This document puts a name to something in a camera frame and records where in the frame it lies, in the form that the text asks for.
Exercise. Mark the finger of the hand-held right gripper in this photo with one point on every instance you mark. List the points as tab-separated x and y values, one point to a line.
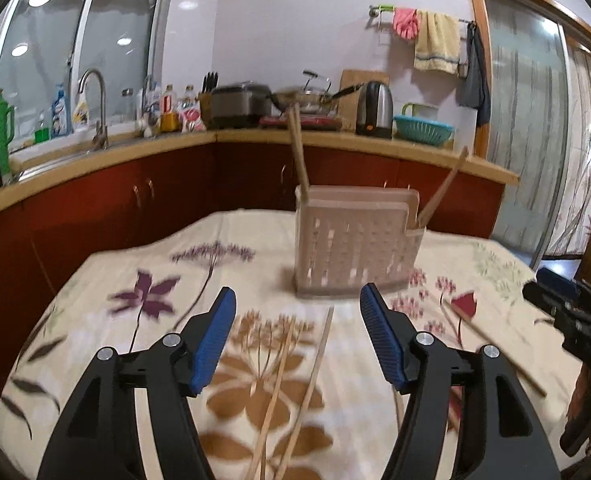
558	281
545	300

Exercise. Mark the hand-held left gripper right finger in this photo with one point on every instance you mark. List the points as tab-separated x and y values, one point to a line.
383	345

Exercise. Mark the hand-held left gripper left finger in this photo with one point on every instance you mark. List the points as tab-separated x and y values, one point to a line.
210	345

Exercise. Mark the wooden chopstick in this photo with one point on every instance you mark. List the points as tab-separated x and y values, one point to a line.
295	150
260	435
444	185
308	385
273	435
301	150
495	348

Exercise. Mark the pink plastic utensil holder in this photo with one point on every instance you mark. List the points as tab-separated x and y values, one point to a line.
355	245

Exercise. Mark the floral tablecloth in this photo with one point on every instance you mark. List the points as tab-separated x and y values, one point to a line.
125	340

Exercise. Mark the sliding glass door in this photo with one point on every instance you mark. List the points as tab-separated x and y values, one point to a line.
525	135

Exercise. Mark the teal plastic colander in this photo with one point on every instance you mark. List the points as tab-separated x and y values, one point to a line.
423	130

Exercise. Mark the grey hanging cloth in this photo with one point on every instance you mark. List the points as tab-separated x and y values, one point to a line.
475	85

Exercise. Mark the red white snack bag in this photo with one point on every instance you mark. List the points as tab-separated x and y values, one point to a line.
194	120

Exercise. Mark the red induction cooker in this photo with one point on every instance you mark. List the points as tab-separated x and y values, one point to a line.
320	121

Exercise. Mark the steel kitchen sink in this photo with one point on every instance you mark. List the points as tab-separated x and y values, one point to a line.
70	157

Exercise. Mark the steel electric kettle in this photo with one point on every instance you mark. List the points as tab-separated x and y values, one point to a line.
375	110

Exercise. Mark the amber oil bottle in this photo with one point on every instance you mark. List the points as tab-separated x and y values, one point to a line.
170	112

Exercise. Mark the grey rice cooker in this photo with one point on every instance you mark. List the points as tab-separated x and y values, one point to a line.
240	105

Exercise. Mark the knife block with knives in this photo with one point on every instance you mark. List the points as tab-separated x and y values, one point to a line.
206	97

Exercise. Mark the small clear capped bottle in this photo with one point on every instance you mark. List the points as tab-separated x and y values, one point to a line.
190	96

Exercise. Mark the steel kitchen faucet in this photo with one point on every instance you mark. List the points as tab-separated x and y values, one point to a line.
100	120

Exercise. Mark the clear glass jar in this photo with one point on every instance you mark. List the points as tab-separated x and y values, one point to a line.
127	105

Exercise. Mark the steel wok with lid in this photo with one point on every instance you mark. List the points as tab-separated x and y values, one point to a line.
310	97

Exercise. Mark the white spray bottle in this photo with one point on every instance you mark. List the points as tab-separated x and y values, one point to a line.
81	115

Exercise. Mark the wooden cutting board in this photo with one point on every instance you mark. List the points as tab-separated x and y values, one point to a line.
350	82

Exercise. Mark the yellow striped towel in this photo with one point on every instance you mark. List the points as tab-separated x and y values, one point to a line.
436	42

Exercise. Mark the green dish soap bottle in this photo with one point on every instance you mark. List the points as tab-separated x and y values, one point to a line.
42	132

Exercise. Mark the metal towel rack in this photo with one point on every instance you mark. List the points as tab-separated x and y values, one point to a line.
465	21

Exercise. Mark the blue detergent bottle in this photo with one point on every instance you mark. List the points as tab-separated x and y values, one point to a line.
60	112

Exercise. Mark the pink rubber gloves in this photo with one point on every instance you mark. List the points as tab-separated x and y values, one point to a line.
406	25

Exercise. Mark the green plastic clip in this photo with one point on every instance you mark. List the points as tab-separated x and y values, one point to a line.
381	8

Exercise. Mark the wooden door frame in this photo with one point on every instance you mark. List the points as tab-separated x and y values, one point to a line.
475	20

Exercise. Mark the aluminium frame window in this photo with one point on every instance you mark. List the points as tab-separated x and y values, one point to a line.
80	45

